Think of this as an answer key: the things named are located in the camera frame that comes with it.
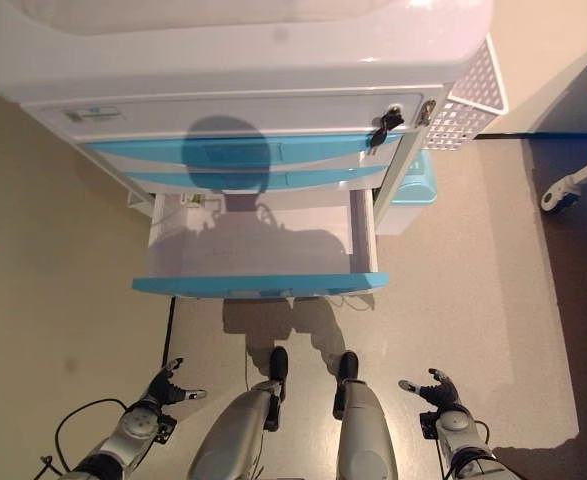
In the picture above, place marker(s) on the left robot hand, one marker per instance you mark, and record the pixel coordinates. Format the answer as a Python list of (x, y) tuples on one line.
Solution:
[(165, 390)]

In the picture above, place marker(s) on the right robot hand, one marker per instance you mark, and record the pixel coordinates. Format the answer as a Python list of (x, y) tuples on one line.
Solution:
[(440, 392)]

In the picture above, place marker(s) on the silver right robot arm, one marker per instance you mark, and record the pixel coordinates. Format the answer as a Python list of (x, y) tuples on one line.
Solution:
[(453, 425)]

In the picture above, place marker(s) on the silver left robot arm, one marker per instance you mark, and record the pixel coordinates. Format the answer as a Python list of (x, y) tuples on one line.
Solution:
[(133, 430)]

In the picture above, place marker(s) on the white locking cart drawer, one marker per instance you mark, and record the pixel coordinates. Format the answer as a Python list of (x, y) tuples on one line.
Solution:
[(223, 115)]

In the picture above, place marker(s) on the blue-lidded white waste bin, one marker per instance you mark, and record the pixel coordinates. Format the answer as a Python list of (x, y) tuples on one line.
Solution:
[(413, 190)]

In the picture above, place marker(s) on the bed caster wheel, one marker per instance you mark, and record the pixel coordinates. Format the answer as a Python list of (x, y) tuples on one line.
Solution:
[(558, 200)]

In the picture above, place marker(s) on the black cart keys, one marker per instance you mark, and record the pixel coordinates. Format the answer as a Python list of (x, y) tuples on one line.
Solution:
[(385, 122)]

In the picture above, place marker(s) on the white perforated basket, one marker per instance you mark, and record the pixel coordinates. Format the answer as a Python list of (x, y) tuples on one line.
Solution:
[(473, 85)]

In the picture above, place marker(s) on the white medical cart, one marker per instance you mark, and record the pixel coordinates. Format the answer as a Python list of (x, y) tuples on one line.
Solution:
[(223, 50)]

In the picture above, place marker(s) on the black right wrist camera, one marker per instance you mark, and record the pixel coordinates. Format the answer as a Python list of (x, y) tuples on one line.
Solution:
[(429, 426)]

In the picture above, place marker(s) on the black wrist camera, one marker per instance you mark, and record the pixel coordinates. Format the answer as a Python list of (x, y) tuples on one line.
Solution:
[(429, 426), (165, 430)]

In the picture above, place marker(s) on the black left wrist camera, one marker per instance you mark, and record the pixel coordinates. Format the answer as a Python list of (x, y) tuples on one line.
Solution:
[(165, 430)]

